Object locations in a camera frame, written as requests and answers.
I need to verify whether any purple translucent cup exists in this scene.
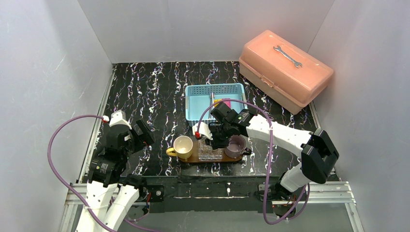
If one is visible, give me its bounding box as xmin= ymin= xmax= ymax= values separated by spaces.
xmin=224 ymin=135 xmax=252 ymax=159

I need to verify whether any cream yellow mug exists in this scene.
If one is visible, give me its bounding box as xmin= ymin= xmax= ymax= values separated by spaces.
xmin=166 ymin=135 xmax=193 ymax=160

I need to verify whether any light blue plastic basket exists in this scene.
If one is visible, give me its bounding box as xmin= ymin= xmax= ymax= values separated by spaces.
xmin=185 ymin=83 xmax=246 ymax=127

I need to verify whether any brown wooden oval tray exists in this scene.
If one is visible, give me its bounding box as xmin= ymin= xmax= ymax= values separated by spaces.
xmin=178 ymin=140 xmax=244 ymax=163

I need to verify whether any yellow toothpaste tube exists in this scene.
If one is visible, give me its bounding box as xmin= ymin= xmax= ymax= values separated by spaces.
xmin=214 ymin=99 xmax=222 ymax=107

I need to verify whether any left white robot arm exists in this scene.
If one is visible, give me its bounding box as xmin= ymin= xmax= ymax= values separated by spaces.
xmin=76 ymin=119 xmax=154 ymax=232

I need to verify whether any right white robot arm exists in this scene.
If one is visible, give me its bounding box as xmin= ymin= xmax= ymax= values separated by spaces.
xmin=195 ymin=102 xmax=339 ymax=194

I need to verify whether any pink toothpaste tube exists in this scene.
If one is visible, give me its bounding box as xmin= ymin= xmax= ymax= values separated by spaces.
xmin=223 ymin=99 xmax=231 ymax=108

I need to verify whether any grey toothbrush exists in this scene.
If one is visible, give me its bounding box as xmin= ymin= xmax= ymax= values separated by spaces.
xmin=210 ymin=92 xmax=215 ymax=106

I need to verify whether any pink plastic toolbox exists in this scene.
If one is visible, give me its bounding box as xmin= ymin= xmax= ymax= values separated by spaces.
xmin=239 ymin=30 xmax=334 ymax=115

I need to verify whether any silver open-end wrench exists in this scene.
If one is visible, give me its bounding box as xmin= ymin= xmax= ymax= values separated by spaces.
xmin=273 ymin=45 xmax=303 ymax=68

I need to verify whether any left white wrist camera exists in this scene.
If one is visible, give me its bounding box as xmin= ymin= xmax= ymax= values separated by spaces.
xmin=109 ymin=110 xmax=132 ymax=129

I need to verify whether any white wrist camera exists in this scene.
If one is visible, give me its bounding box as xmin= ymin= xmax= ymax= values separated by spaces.
xmin=192 ymin=123 xmax=213 ymax=140
xmin=109 ymin=110 xmax=132 ymax=129

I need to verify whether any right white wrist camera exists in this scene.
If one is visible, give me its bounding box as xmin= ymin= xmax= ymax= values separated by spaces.
xmin=192 ymin=123 xmax=213 ymax=140

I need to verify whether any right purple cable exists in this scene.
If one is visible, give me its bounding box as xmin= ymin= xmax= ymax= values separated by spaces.
xmin=196 ymin=98 xmax=311 ymax=225

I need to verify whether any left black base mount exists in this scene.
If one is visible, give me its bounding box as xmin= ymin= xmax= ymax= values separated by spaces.
xmin=128 ymin=184 xmax=165 ymax=203

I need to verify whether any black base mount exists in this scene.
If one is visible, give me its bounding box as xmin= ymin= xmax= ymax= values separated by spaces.
xmin=254 ymin=184 xmax=308 ymax=204
xmin=128 ymin=184 xmax=165 ymax=203

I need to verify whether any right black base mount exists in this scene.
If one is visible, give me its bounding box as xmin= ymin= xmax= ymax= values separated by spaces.
xmin=254 ymin=184 xmax=308 ymax=204

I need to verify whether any aluminium frame rail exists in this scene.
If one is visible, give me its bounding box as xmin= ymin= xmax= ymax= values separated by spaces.
xmin=65 ymin=181 xmax=356 ymax=205

